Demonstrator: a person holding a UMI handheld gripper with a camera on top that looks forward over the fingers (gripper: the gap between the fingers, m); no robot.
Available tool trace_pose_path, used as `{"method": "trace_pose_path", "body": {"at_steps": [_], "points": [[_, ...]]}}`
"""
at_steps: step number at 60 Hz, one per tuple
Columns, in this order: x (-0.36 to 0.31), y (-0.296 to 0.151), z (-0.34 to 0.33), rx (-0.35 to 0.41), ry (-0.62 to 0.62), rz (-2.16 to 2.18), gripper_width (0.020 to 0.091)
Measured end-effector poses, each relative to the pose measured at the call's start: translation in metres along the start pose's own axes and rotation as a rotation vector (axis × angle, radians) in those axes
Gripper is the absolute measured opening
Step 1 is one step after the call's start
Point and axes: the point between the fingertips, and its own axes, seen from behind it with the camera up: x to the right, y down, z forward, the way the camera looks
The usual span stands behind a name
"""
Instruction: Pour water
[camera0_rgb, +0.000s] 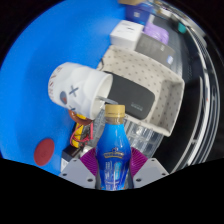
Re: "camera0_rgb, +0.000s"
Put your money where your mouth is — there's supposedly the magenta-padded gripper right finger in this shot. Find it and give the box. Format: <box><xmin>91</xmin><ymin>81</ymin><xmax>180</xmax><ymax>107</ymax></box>
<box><xmin>128</xmin><ymin>147</ymin><xmax>169</xmax><ymax>189</ymax></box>

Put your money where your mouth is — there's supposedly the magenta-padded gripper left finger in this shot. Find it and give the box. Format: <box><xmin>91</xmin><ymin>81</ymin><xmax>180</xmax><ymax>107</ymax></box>
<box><xmin>58</xmin><ymin>147</ymin><xmax>100</xmax><ymax>190</ymax></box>

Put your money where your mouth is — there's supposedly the blue drink bottle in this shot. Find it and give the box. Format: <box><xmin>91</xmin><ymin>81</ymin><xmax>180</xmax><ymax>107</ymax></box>
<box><xmin>95</xmin><ymin>104</ymin><xmax>132</xmax><ymax>191</ymax></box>

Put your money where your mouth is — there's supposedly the black box with white label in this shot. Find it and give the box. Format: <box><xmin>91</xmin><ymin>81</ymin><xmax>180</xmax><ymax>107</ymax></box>
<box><xmin>60</xmin><ymin>145</ymin><xmax>83</xmax><ymax>172</ymax></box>

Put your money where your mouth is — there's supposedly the flat round red coaster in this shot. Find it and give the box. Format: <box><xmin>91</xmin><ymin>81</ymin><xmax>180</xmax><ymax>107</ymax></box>
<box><xmin>33</xmin><ymin>138</ymin><xmax>56</xmax><ymax>167</ymax></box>

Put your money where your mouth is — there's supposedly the yellow multimeter with red leads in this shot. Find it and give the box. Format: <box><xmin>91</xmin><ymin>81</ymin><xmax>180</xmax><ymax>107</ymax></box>
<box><xmin>69</xmin><ymin>121</ymin><xmax>94</xmax><ymax>148</ymax></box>

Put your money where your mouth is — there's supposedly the black overhead bench shelf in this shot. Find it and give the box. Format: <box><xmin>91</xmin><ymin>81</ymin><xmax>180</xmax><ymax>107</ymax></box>
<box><xmin>154</xmin><ymin>19</ymin><xmax>214</xmax><ymax>173</ymax></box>

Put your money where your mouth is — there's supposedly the metal spoon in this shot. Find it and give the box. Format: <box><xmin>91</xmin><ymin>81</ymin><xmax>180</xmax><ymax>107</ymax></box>
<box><xmin>96</xmin><ymin>95</ymin><xmax>118</xmax><ymax>105</ymax></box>

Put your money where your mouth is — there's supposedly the black rectangular device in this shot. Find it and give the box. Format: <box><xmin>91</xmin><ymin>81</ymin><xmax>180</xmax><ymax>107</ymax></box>
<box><xmin>103</xmin><ymin>70</ymin><xmax>156</xmax><ymax>121</ymax></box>

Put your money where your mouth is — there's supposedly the white mug with face print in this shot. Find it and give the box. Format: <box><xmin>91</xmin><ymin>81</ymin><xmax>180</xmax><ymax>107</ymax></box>
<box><xmin>47</xmin><ymin>61</ymin><xmax>114</xmax><ymax>127</ymax></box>

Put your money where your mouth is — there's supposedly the white dotted tray box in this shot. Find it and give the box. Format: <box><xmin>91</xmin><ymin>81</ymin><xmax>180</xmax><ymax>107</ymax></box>
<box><xmin>96</xmin><ymin>44</ymin><xmax>185</xmax><ymax>137</ymax></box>

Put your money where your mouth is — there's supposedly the dark grey upright box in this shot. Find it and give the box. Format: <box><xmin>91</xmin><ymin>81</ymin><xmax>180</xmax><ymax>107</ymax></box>
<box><xmin>134</xmin><ymin>32</ymin><xmax>176</xmax><ymax>68</ymax></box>

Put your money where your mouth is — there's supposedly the purple plastic bag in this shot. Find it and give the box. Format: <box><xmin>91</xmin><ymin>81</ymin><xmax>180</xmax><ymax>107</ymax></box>
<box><xmin>143</xmin><ymin>21</ymin><xmax>170</xmax><ymax>46</ymax></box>

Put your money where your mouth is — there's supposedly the small teal object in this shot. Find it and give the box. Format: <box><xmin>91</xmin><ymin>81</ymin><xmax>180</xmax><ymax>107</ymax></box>
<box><xmin>177</xmin><ymin>22</ymin><xmax>188</xmax><ymax>34</ymax></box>

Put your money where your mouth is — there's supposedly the blue box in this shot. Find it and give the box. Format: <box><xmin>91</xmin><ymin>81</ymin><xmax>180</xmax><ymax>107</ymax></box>
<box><xmin>124</xmin><ymin>3</ymin><xmax>154</xmax><ymax>26</ymax></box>

